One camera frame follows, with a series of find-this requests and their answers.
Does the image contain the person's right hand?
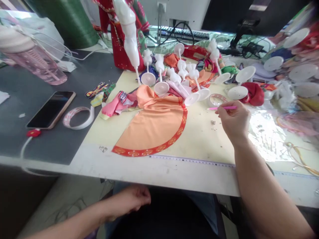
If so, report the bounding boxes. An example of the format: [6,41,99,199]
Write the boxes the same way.
[215,101,251,141]

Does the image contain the clear film with rhinestones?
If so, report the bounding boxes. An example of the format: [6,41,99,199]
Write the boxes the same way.
[248,108,296,163]

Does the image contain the white tissue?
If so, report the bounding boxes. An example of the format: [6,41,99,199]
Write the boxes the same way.
[0,90,11,104]

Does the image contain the orange fan-shaped fabric red border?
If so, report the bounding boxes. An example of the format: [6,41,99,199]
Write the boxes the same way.
[111,84,188,158]

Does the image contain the white plastic bag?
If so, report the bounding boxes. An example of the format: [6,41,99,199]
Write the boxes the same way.
[0,10,66,63]

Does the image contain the clear tape roll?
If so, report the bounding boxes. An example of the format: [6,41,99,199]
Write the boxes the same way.
[208,93,229,108]

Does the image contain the colourful patterned ribbon pieces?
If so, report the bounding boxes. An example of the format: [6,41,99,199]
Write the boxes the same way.
[85,82,117,108]

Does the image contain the white charging cable red flower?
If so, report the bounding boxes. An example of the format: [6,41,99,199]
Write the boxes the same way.
[21,128,60,177]

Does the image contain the cream cutting mat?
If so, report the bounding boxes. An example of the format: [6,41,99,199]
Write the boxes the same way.
[81,62,319,180]

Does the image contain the pile of white doll stands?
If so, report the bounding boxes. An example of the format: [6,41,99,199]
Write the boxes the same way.
[139,38,257,107]

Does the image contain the red fabric bundle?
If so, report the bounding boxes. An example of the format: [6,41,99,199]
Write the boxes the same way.
[240,82,265,107]

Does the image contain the pink water bottle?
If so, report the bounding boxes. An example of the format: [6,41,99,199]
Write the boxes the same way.
[0,24,68,86]

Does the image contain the smartphone with tan case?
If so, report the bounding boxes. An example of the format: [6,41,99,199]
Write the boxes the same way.
[26,91,76,130]

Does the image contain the heap of dolls with round bases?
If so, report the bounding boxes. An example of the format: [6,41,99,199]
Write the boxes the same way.
[259,2,319,113]

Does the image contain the grey desk mat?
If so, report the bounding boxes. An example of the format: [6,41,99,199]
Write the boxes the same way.
[0,49,125,165]

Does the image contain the black keyboard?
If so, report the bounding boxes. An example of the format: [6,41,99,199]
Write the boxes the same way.
[149,25,210,42]

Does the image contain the green roll of material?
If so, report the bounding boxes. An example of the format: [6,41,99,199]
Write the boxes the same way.
[24,0,101,49]

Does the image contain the tall white plastic doll body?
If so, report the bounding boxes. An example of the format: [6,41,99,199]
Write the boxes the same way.
[113,0,142,86]

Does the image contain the pink fabric garment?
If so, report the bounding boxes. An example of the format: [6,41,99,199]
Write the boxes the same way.
[100,90,140,120]

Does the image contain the doll in red dress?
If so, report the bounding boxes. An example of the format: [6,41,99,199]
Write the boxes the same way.
[94,0,151,72]

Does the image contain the white paper tag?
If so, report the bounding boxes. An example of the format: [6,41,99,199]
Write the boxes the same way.
[56,60,77,73]

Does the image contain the person's left hand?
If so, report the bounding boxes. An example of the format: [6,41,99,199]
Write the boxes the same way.
[109,185,152,221]

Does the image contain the person's legs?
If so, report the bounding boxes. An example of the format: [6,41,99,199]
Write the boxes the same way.
[104,182,226,239]

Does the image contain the gold cord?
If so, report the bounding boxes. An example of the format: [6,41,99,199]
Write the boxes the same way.
[275,117,319,177]

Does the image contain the black monitor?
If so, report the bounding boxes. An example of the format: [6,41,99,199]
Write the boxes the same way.
[200,0,313,49]

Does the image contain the white double-sided tape roll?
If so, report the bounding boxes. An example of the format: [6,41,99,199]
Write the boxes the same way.
[62,106,95,131]

